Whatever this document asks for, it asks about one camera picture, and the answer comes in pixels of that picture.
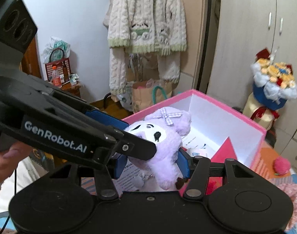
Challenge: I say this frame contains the red booklet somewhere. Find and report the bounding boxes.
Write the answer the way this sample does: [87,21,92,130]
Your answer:
[209,176,224,189]

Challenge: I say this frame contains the white plush toy brown ears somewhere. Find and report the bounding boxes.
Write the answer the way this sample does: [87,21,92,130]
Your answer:
[139,177,186,192]

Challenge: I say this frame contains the orange drink bottle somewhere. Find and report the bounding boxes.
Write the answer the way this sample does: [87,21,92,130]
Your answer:
[52,66,63,87]

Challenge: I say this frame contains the white paper sheets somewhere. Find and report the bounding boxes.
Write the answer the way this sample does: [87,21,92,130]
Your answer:
[182,134,210,157]

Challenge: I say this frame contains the person's left hand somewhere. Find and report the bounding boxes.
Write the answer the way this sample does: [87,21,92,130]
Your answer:
[0,141,34,184]

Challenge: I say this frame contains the cream knit pants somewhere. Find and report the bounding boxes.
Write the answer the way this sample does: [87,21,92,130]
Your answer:
[109,46,181,95]

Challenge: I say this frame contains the black cable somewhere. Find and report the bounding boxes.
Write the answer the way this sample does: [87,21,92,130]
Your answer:
[0,168,17,234]

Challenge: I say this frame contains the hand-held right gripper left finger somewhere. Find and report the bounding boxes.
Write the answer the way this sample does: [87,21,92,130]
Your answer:
[47,153,129,199]

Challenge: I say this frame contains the pink cardboard box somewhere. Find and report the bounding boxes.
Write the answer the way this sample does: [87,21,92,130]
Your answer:
[122,89,267,173]

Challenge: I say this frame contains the purple plush toy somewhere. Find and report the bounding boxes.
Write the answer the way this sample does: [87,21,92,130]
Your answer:
[124,107,192,191]

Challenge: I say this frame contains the wrapped flower bouquet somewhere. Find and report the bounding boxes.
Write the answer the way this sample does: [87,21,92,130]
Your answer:
[243,49,297,130]

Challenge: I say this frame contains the brown wooden door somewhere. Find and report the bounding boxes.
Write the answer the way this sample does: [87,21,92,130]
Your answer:
[18,35,45,81]

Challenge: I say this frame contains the white green plastic bag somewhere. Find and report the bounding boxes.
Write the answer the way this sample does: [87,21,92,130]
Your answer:
[42,36,71,62]

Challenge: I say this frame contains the red folded card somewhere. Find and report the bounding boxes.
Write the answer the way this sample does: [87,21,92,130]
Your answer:
[212,136,239,164]

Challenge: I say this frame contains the pink strawberry plush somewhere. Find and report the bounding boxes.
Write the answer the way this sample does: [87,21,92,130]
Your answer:
[272,158,291,176]

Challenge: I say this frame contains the white paper leaflet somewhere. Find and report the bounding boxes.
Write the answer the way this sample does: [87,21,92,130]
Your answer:
[114,160,144,193]

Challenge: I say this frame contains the cream wardrobe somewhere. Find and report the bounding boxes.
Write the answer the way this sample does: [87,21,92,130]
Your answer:
[212,0,297,156]

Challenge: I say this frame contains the brown paper bag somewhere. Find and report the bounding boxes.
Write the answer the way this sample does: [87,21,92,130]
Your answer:
[131,79,173,114]

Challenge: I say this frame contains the cream knit cardigan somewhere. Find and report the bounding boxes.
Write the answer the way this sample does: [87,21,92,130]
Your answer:
[107,0,188,54]

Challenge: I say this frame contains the wooden nightstand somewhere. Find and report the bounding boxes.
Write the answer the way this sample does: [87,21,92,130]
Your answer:
[62,82,83,98]

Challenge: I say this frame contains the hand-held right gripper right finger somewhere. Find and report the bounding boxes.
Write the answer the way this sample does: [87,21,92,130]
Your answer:
[178,147,259,198]

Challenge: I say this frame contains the pink floral cloth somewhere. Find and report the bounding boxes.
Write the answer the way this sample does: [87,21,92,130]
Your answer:
[278,183,297,225]

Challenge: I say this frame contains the white keychain charm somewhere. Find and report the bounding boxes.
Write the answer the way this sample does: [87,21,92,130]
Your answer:
[135,174,156,188]

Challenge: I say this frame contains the orange patterned bed sheet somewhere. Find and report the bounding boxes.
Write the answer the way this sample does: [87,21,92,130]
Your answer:
[256,141,297,234]

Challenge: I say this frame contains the red checked basket bag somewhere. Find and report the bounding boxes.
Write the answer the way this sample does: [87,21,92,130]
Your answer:
[45,48,71,83]

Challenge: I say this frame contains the green white packets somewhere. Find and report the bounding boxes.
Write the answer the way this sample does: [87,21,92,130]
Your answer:
[63,73,79,86]

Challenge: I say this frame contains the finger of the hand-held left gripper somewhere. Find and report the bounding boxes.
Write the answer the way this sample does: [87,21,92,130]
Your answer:
[85,109,129,131]
[93,131,156,161]

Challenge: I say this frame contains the beige printed bag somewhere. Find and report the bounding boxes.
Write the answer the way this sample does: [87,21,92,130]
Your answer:
[125,52,161,81]

